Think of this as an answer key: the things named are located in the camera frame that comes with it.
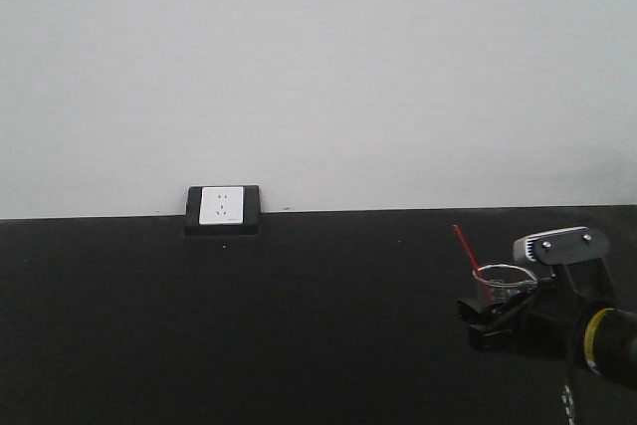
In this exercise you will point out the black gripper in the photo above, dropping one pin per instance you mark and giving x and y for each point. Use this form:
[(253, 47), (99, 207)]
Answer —
[(551, 322)]

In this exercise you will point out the clear glass beaker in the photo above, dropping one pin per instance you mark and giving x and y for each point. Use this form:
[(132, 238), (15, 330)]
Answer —
[(497, 283)]

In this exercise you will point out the red plastic stirrer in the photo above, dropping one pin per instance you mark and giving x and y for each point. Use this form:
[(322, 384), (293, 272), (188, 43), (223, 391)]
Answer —
[(470, 258)]

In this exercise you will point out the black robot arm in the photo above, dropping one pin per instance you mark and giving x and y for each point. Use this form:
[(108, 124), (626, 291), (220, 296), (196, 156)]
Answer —
[(609, 347)]

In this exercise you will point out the black socket mounting box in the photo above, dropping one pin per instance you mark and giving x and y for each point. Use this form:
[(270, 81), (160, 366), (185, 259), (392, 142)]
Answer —
[(251, 216)]

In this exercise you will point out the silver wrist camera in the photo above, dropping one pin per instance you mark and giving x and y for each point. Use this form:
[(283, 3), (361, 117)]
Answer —
[(566, 246)]

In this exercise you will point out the white wall power socket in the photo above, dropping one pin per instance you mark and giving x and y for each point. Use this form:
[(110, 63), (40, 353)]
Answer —
[(221, 205)]

